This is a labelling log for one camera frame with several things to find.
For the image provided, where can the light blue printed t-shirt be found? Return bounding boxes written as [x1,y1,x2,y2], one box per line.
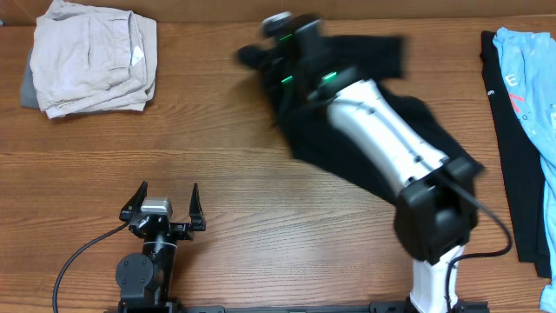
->
[493,28,555,312]

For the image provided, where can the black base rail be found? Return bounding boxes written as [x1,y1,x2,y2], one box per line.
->
[103,300,492,313]

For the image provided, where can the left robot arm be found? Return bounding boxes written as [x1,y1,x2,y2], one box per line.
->
[116,182,206,313]

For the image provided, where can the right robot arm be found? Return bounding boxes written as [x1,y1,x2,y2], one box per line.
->
[252,12,488,312]

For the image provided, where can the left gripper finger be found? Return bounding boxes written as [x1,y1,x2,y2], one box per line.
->
[189,183,206,231]
[119,181,148,221]

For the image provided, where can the folded beige pants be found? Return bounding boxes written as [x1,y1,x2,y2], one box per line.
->
[30,1,158,119]

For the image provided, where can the black printed t-shirt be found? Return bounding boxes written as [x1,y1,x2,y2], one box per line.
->
[480,30,551,278]

